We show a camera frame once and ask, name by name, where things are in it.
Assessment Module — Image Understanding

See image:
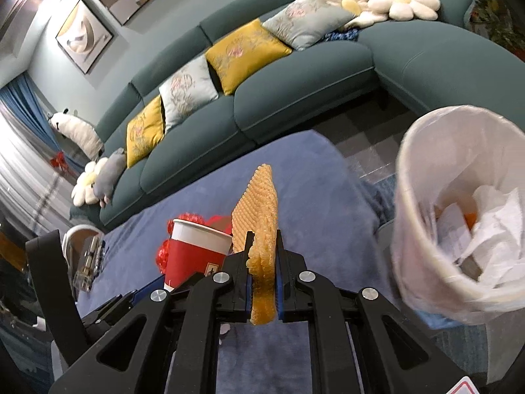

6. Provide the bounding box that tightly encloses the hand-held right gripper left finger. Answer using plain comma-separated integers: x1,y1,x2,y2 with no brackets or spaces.
49,232,255,394

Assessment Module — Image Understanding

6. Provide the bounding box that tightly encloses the trash bin with white liner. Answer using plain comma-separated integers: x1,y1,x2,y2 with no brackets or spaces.
389,106,525,325

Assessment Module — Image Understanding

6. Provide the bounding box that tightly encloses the blue curtain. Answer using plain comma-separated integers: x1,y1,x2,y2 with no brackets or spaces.
0,72,83,173

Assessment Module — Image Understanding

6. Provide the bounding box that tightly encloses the white card red border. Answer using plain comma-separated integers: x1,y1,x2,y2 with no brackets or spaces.
445,375,487,394

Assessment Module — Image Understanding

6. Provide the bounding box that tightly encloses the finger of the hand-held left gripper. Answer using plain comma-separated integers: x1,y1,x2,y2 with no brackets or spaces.
82,276,167,339
25,232,89,368

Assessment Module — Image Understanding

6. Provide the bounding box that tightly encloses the grey embroidered cushion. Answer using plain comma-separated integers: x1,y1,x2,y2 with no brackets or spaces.
158,55,220,134
262,0,357,52

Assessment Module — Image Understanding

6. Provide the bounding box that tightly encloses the yellow embroidered cushion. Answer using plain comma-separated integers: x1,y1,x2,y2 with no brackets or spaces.
205,18,293,96
126,95,165,169

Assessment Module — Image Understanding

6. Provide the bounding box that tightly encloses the red paper cup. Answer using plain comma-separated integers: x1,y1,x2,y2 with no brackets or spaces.
163,219,233,292

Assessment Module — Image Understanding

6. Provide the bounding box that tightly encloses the white polar bear plush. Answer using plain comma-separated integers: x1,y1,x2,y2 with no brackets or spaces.
47,109,104,161

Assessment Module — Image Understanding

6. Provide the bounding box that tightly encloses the blue beaded item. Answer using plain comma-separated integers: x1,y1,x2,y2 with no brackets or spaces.
320,28,359,42

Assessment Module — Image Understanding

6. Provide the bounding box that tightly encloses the teal curved sofa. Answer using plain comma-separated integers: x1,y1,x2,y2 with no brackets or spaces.
70,0,525,232

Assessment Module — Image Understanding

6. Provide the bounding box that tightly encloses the orange foam sheet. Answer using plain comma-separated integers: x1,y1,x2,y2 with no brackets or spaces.
231,164,280,326

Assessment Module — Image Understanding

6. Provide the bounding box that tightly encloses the white chair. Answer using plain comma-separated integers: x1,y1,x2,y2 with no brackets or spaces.
61,224,105,255

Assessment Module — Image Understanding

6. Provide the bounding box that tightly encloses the patterned waste bin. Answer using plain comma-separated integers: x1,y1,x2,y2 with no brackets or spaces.
418,309,487,330

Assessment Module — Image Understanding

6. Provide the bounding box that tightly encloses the small framed picture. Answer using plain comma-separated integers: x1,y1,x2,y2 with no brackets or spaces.
55,0,114,75

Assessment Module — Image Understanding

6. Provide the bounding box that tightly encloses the grey mouse plush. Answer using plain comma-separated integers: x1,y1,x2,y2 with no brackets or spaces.
91,148,127,208

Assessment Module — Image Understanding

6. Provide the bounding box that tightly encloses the grey sheer curtain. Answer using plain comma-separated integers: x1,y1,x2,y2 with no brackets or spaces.
0,102,78,234

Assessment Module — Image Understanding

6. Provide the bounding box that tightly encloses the white paper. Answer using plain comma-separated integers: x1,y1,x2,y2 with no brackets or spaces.
468,185,525,288

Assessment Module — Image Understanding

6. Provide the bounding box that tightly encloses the blue blanket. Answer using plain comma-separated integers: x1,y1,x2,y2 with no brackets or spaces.
72,129,411,394

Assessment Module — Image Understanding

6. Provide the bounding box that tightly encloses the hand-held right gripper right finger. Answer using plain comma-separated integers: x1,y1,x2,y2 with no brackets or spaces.
276,230,470,394

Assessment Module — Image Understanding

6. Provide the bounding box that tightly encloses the red plastic bag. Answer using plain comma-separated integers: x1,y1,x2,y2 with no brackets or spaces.
155,212,234,274

